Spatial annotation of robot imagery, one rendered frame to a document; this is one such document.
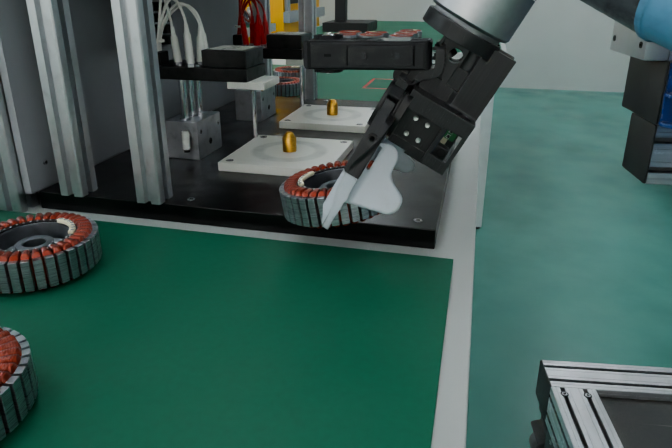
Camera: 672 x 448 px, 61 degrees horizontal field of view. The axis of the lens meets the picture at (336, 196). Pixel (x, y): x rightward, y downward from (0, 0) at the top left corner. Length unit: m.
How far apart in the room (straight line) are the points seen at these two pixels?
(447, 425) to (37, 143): 0.57
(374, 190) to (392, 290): 0.09
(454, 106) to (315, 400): 0.27
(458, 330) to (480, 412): 1.10
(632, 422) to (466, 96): 0.93
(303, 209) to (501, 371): 1.24
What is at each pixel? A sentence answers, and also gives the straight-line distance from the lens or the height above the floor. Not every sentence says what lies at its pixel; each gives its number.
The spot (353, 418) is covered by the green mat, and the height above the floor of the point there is 0.75.
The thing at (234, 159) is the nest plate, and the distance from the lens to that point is 0.77.
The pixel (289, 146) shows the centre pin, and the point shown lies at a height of 0.79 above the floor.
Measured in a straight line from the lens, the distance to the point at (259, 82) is 0.76.
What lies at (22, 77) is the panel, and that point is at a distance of 0.74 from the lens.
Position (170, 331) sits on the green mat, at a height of 0.75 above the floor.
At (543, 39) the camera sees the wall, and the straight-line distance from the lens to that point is 6.10.
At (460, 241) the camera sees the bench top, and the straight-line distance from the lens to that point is 0.61.
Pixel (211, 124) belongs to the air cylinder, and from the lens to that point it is 0.85.
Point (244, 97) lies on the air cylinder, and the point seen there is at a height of 0.81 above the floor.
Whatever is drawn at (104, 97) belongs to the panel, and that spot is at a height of 0.85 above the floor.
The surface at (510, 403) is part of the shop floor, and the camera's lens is 1.60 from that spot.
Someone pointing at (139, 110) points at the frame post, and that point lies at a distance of 0.65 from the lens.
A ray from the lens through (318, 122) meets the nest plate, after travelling 0.97.
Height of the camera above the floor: 1.00
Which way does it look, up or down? 21 degrees down
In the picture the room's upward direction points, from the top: straight up
